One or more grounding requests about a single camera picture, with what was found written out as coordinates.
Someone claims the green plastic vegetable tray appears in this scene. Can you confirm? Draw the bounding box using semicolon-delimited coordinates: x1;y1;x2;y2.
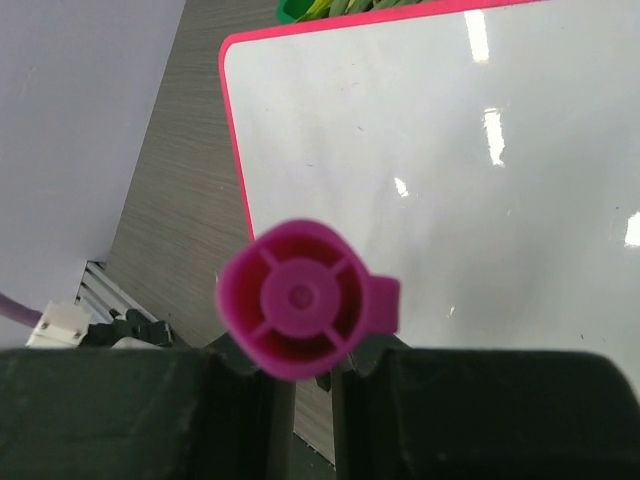
276;0;422;24

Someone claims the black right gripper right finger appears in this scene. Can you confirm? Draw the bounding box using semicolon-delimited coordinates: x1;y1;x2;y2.
332;336;639;479

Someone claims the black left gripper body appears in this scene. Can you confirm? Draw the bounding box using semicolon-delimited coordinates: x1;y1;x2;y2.
82;309;174;348

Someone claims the pink framed whiteboard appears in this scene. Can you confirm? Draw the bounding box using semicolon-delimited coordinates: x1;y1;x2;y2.
219;1;639;383

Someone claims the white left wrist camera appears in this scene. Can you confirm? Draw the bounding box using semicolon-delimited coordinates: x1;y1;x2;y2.
26;302;92;349

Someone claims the white marker with pink cap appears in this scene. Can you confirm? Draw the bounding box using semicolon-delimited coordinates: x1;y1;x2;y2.
215;220;401;381

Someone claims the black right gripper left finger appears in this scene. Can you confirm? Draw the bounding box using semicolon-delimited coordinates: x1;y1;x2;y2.
1;337;280;479

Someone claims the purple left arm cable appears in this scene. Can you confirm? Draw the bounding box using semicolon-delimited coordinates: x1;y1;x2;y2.
0;292;41;329

